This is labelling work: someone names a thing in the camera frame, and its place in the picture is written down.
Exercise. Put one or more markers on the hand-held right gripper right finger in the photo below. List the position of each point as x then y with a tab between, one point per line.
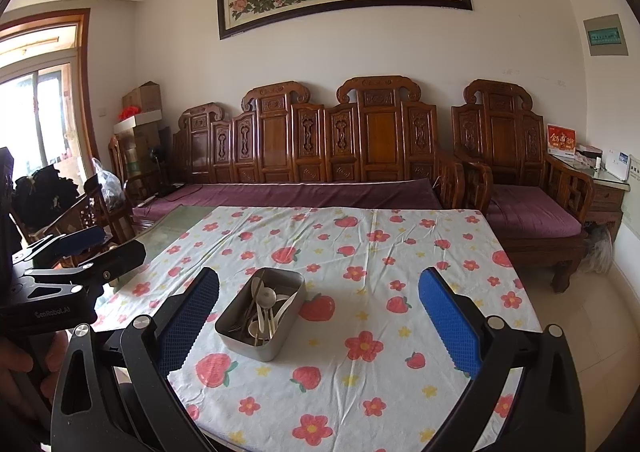
450	324

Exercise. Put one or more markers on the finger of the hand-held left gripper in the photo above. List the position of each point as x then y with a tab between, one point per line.
122	257
82	238

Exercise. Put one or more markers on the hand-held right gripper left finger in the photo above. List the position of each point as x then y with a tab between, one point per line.
192	322

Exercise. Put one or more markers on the cream plastic spoon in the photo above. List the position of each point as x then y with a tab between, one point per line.
254	329
258	288

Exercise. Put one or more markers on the rectangular metal tin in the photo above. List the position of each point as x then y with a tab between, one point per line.
260	349

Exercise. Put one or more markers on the cream plastic fork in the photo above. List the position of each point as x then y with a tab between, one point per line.
286	304

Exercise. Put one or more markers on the person's left hand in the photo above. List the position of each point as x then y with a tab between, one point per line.
15	357

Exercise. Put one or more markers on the low wooden chair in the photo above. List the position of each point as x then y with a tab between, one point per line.
75	217

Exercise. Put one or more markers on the dark clothing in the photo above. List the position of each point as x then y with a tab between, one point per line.
45	192

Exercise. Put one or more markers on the clear plastic bag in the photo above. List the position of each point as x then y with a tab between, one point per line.
107	182

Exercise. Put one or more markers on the tall-backed wooden chair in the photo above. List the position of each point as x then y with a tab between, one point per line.
117	157

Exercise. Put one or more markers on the stack of cardboard boxes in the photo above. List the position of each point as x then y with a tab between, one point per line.
142	147

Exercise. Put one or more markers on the strawberry flower print tablecloth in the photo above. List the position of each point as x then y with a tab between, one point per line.
350	252

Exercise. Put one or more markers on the white flat box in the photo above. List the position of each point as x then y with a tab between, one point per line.
142	121

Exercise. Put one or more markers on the red decoration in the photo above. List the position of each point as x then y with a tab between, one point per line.
130	111

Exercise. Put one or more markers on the purple armchair cushion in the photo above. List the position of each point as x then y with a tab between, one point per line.
530	212

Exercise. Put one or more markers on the grey fluffy mop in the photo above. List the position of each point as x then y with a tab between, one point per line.
597	247

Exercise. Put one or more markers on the carved wooden armchair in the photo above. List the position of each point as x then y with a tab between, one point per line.
505	132

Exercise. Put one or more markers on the wooden side table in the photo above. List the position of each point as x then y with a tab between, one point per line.
607	197

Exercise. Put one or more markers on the long carved wooden sofa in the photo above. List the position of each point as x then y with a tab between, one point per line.
375	132

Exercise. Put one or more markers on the red gift box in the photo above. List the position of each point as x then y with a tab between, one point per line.
561	140

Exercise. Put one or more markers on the tissue box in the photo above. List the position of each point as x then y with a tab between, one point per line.
589	152

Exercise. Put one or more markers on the white desk device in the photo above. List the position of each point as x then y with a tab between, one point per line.
619	165

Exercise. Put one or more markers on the wooden door frame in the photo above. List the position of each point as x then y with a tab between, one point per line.
84	82

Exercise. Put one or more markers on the wall electrical panel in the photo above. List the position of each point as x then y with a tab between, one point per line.
605	35

